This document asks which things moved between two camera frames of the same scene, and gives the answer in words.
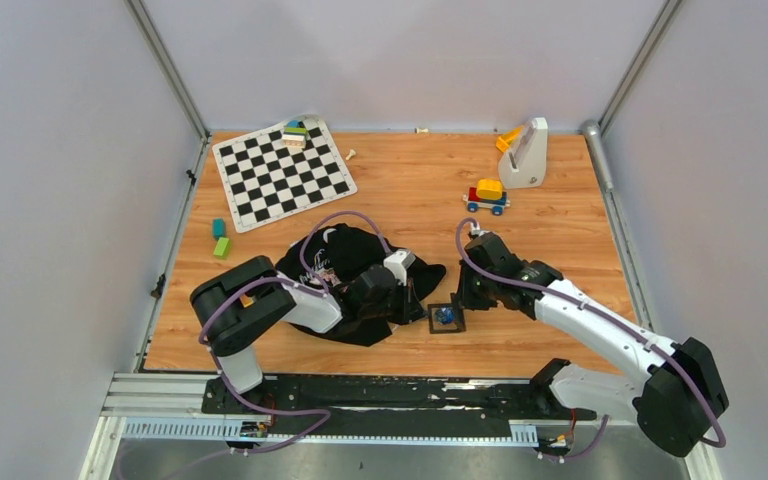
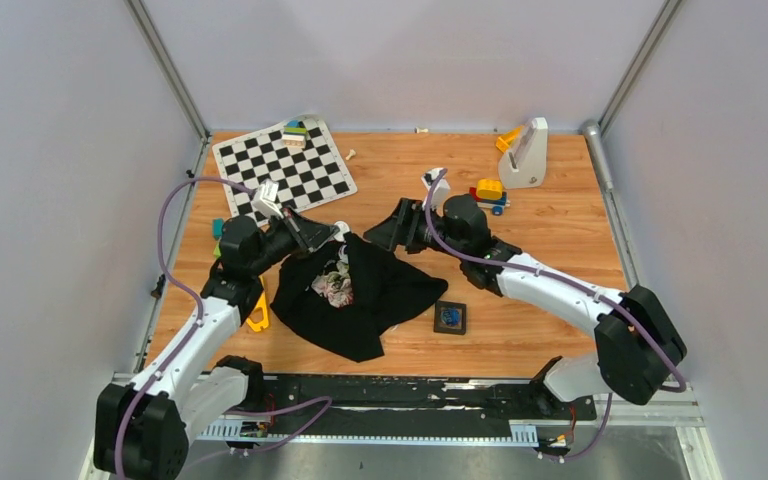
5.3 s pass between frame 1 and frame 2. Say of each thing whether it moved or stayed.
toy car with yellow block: stayed
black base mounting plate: stayed
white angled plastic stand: stayed
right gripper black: moved
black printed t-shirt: stayed
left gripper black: moved
